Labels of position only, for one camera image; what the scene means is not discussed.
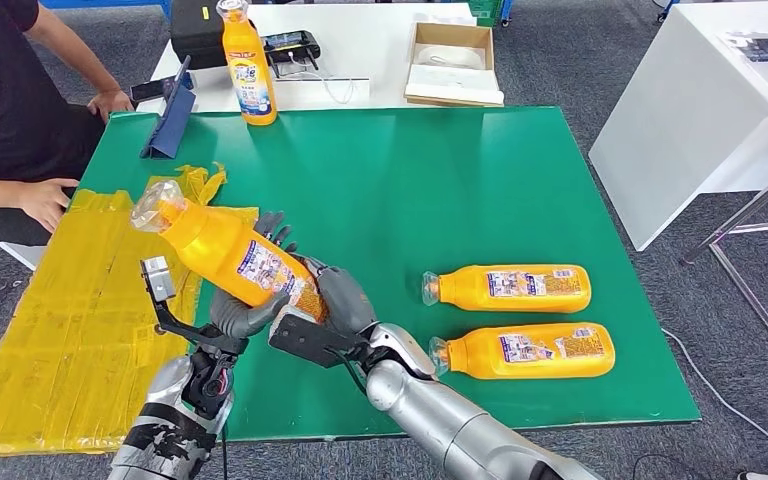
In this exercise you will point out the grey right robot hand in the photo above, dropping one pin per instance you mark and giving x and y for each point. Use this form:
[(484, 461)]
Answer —
[(344, 298)]

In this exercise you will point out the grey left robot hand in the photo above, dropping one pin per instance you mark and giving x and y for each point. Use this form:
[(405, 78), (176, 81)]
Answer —
[(245, 321)]

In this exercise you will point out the person's right hand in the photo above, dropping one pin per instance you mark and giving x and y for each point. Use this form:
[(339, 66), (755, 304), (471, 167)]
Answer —
[(49, 202)]

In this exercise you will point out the person's left hand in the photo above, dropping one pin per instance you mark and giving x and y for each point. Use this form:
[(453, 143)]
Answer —
[(111, 104)]

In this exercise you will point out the orange detergent bottle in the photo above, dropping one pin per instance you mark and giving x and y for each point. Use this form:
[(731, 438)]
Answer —
[(218, 252), (543, 364), (523, 301), (251, 73)]

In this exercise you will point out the person's left forearm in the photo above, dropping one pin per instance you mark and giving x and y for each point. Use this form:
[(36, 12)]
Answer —
[(72, 53)]

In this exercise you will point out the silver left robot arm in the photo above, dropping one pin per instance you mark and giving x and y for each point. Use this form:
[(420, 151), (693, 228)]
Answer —
[(168, 391)]

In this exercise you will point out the black smartphone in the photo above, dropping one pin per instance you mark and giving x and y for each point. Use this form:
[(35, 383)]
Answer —
[(152, 88)]

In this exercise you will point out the white seat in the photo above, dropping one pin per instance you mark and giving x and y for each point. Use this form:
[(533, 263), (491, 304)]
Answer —
[(21, 256)]

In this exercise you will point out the tablet in blue case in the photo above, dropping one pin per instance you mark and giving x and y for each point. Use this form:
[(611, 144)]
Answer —
[(173, 124)]

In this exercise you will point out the person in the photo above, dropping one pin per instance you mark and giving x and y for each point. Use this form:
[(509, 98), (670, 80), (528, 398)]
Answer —
[(6, 99)]

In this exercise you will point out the black carry case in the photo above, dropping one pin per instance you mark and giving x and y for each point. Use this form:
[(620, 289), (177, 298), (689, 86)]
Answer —
[(195, 33)]

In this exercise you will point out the green table mat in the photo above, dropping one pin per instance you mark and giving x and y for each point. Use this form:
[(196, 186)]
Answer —
[(390, 185)]

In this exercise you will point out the yellow taped plastic sheet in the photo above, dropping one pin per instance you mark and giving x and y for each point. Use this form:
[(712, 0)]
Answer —
[(59, 344)]

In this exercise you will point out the black remote controller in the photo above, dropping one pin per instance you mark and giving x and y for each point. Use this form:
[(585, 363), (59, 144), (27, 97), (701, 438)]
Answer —
[(294, 48)]

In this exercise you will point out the clear acrylic stand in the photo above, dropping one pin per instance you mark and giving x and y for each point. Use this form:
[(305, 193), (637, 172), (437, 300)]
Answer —
[(321, 91)]

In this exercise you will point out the white foam sheet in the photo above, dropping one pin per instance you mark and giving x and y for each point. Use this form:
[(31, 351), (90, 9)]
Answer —
[(454, 84)]

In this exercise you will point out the white table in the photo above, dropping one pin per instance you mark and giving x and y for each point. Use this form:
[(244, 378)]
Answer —
[(371, 40)]

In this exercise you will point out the white round pouch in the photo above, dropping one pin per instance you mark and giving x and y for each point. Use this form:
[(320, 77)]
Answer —
[(450, 58)]

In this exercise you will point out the cardboard box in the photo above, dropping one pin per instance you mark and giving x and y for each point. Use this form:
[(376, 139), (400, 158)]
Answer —
[(454, 33)]

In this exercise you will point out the green plastic crate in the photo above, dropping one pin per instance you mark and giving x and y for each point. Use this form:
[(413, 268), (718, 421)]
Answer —
[(488, 12)]

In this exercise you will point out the white desk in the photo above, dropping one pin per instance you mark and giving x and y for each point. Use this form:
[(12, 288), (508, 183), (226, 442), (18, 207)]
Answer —
[(675, 119)]

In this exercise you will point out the white floor adapter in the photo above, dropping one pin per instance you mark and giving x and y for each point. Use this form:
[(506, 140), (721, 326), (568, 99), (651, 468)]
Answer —
[(758, 476)]

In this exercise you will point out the printed leaflet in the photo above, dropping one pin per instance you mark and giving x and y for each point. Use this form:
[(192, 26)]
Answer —
[(765, 54)]

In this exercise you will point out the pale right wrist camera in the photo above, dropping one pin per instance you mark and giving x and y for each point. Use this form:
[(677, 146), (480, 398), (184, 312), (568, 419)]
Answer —
[(298, 338)]

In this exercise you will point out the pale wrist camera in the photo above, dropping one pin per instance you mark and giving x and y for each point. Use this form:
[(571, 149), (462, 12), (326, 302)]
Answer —
[(298, 338), (157, 278)]

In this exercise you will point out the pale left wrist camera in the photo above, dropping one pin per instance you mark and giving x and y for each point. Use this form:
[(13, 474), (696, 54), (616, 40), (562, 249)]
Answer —
[(157, 278)]

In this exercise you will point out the blue metal post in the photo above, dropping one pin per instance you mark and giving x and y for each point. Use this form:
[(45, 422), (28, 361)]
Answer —
[(508, 12)]

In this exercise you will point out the metal desk frame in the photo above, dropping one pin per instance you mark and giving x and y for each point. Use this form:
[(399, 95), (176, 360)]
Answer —
[(745, 212)]

